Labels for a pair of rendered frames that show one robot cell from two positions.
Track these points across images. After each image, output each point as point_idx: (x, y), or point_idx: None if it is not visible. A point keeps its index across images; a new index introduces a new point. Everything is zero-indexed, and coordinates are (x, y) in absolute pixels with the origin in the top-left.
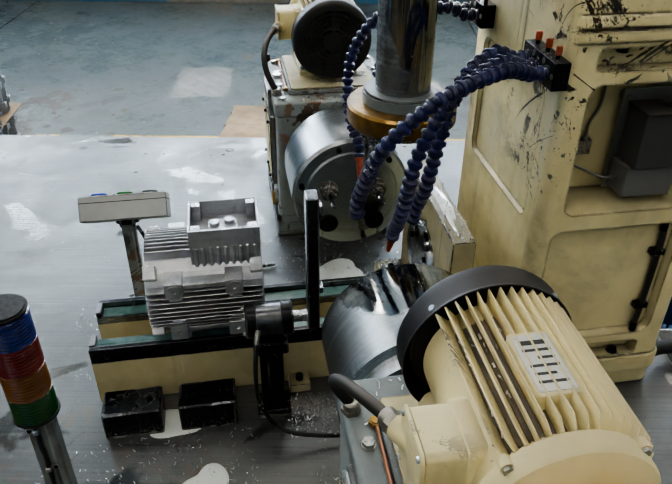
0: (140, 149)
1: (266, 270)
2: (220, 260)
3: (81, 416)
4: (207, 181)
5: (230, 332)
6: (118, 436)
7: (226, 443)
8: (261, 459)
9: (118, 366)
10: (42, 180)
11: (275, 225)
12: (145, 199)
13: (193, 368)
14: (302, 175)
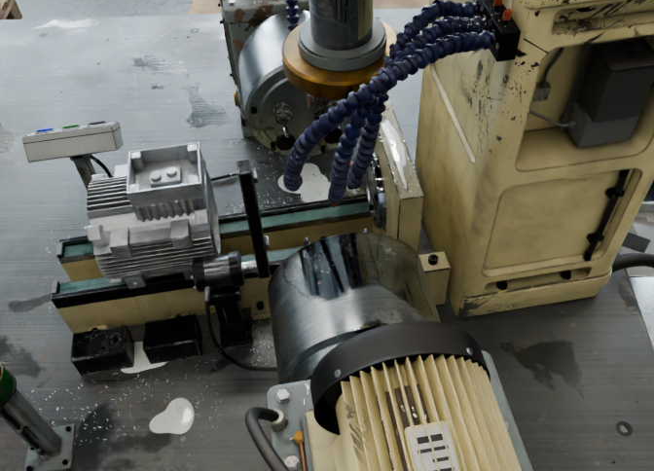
0: (102, 34)
1: (231, 180)
2: (165, 214)
3: (55, 351)
4: (171, 72)
5: (185, 278)
6: (90, 373)
7: (192, 377)
8: (224, 392)
9: (83, 308)
10: (4, 78)
11: (240, 125)
12: (91, 134)
13: (156, 305)
14: (253, 98)
